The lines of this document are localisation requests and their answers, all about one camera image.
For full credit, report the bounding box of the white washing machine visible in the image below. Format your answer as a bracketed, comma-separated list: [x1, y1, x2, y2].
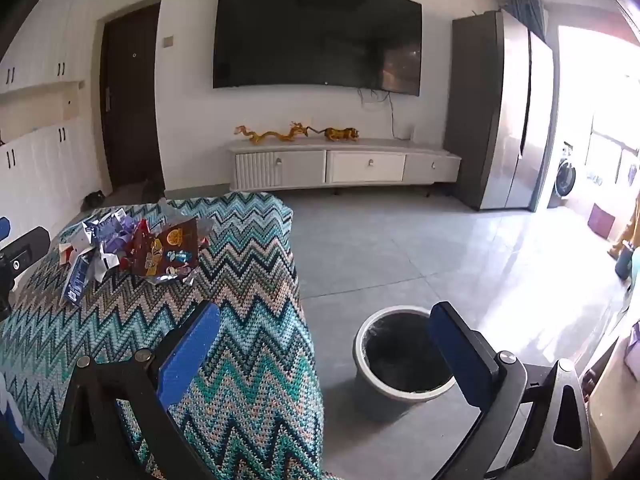
[549, 142, 579, 209]

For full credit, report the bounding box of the black wall television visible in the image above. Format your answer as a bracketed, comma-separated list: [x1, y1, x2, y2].
[213, 0, 423, 97]

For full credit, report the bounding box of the red white wrapper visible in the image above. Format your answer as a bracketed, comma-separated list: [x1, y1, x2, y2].
[57, 242, 82, 267]

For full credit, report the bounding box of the yellow cloth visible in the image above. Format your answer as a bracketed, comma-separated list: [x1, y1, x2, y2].
[607, 199, 640, 261]

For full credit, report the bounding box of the purple box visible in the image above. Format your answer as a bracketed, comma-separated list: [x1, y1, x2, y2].
[588, 203, 616, 239]

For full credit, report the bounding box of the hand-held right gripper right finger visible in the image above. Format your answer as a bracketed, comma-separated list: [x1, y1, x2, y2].
[427, 301, 593, 480]

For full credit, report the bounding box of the dark brown door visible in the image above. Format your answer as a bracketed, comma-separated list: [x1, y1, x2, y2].
[100, 2, 166, 193]

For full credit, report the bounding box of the red snack packet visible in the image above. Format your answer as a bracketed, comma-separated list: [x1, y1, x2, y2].
[131, 218, 152, 258]

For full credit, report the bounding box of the black television cable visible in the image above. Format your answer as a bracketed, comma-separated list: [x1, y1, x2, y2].
[357, 87, 402, 139]

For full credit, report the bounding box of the golden tiger figurine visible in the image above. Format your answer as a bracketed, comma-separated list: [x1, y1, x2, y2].
[322, 126, 361, 143]

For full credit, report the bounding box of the blue grey curtain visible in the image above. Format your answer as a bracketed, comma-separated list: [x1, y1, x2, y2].
[500, 0, 549, 41]

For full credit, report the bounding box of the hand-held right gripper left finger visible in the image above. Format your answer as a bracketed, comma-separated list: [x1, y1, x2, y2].
[47, 300, 223, 480]

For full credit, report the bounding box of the grey round bin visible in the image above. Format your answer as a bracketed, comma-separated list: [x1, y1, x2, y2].
[352, 305, 458, 423]

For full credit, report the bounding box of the white wall cabinet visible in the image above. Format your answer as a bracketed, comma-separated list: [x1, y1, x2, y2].
[0, 0, 114, 241]

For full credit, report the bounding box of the clear plastic bag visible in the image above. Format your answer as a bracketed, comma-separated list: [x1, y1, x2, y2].
[157, 197, 213, 247]

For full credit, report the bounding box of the zigzag knitted blanket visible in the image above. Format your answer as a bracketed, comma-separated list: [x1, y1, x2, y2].
[0, 191, 326, 480]

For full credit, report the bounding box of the blue carton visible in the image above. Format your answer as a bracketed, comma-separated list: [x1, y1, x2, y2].
[61, 250, 97, 306]

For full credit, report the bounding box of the white television console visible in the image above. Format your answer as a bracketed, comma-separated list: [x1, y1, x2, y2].
[223, 137, 462, 197]

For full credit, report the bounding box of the white tissue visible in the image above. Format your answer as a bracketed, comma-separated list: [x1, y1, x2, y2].
[96, 252, 120, 282]

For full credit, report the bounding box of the golden dragon figurine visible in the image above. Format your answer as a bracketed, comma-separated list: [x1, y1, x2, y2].
[234, 121, 314, 145]

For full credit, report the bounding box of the steel grey refrigerator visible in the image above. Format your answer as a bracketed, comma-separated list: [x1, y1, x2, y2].
[445, 9, 559, 211]

